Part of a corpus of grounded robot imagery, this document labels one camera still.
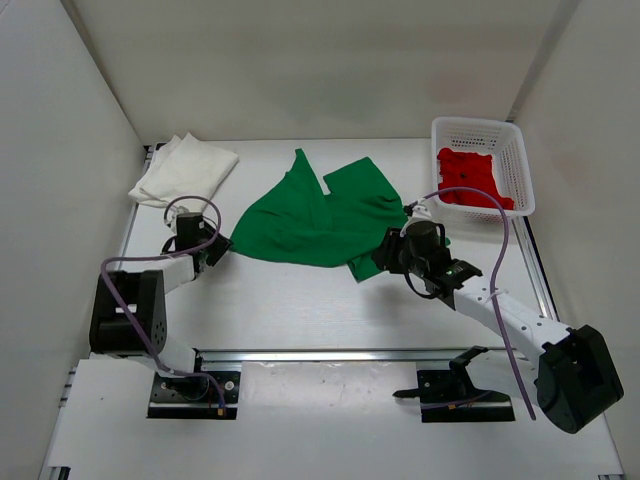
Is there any white t shirt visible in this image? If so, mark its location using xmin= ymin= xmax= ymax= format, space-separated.
xmin=128 ymin=133 xmax=239 ymax=211

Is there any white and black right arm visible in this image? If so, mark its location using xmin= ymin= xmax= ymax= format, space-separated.
xmin=372 ymin=220 xmax=624 ymax=434

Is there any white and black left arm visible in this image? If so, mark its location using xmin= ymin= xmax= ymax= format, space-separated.
xmin=89 ymin=208 xmax=232 ymax=400

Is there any green t shirt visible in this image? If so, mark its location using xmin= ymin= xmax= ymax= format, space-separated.
xmin=231 ymin=149 xmax=407 ymax=282

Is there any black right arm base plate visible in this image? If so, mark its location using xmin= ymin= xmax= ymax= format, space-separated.
xmin=392 ymin=346 xmax=515 ymax=423

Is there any red t shirt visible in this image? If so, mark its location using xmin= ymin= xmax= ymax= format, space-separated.
xmin=437 ymin=148 xmax=515 ymax=210

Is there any white plastic basket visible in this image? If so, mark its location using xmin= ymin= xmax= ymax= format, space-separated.
xmin=428 ymin=117 xmax=535 ymax=221

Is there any aluminium table edge rail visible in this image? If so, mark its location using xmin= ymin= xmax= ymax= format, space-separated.
xmin=199 ymin=347 xmax=531 ymax=366

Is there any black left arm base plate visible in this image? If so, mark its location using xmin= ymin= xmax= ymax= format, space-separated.
xmin=147 ymin=363 xmax=241 ymax=421

